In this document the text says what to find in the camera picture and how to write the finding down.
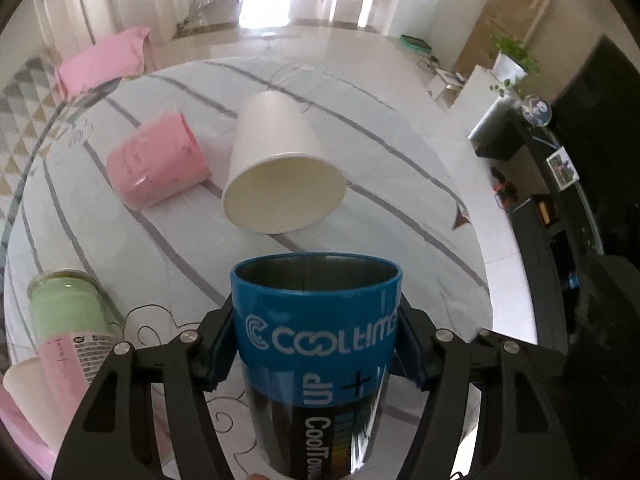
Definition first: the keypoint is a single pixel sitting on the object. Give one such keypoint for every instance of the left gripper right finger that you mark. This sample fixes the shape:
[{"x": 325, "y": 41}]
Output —
[{"x": 519, "y": 433}]

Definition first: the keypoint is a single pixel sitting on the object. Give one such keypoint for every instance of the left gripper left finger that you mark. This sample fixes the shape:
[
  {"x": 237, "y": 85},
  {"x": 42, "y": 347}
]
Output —
[{"x": 112, "y": 435}]

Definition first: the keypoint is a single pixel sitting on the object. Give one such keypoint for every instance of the blue Cooltime metal cup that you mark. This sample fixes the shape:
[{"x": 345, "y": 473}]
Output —
[{"x": 316, "y": 335}]

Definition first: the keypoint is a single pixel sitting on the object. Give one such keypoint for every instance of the small white paper cup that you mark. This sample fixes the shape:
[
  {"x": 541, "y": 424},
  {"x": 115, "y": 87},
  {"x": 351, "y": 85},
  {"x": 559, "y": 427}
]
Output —
[{"x": 28, "y": 387}]

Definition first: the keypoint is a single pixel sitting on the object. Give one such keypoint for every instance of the pink paper cup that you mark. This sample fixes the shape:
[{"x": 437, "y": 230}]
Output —
[{"x": 161, "y": 159}]

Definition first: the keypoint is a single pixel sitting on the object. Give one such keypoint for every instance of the large white paper cup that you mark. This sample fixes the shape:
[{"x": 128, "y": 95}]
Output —
[{"x": 279, "y": 179}]

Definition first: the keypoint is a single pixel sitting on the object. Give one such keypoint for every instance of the black tv cabinet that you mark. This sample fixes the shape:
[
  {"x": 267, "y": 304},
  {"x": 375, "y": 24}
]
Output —
[{"x": 560, "y": 233}]

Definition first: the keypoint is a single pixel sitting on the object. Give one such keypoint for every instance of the green pink labelled can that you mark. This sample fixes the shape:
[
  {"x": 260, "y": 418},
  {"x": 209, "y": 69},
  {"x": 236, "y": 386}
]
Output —
[{"x": 73, "y": 333}]

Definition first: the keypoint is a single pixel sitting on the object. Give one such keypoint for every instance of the black television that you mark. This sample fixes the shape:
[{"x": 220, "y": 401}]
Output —
[{"x": 596, "y": 117}]

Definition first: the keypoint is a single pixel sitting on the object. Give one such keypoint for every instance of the glass globe ornament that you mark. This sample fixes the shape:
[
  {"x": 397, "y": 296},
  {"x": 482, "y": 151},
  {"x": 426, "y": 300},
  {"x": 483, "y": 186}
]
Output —
[{"x": 536, "y": 111}]

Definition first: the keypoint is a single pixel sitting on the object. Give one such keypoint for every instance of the white side cabinet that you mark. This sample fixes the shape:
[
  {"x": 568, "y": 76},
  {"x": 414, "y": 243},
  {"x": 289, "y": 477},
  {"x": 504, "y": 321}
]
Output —
[{"x": 480, "y": 109}]

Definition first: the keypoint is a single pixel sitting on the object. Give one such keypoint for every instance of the potted green plant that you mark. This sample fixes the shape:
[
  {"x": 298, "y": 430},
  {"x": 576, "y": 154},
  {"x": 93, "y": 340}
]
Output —
[{"x": 512, "y": 64}]

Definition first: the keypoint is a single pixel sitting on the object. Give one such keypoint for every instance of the triangle patterned sofa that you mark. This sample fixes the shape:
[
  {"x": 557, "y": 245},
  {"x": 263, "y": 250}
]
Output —
[{"x": 29, "y": 101}]

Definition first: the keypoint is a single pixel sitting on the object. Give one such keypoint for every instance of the green floor tray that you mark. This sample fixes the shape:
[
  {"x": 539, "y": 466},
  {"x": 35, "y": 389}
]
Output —
[{"x": 415, "y": 44}]

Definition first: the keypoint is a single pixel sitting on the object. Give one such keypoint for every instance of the pink pillow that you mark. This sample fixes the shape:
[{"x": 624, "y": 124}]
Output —
[{"x": 111, "y": 58}]

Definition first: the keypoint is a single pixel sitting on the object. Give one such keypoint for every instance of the photo frame on cabinet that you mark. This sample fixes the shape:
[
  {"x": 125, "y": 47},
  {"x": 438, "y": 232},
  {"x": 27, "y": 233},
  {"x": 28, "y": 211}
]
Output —
[{"x": 562, "y": 168}]

